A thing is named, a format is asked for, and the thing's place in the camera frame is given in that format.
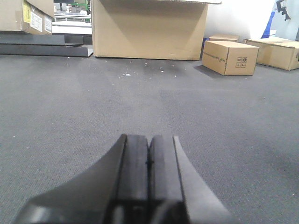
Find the small cardboard box behind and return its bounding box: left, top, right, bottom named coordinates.
left=208, top=34, right=239, bottom=42

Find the black metal rail bar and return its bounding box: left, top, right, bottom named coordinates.
left=0, top=31, right=93, bottom=57

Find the flat cardboard box right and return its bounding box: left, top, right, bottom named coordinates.
left=244, top=37, right=299, bottom=71

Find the small cardboard box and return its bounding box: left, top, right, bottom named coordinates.
left=202, top=41, right=259, bottom=76
left=208, top=34, right=239, bottom=42

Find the blue plastic object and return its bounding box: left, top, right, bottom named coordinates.
left=261, top=7, right=277, bottom=38

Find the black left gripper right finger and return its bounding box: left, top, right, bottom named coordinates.
left=149, top=135, right=234, bottom=224

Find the labelled cardboard box left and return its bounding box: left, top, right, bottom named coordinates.
left=0, top=0, right=54, bottom=35

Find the large open cardboard box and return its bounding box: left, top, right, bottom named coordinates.
left=92, top=0, right=222, bottom=61

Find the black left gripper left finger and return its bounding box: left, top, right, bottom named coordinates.
left=14, top=134, right=149, bottom=224

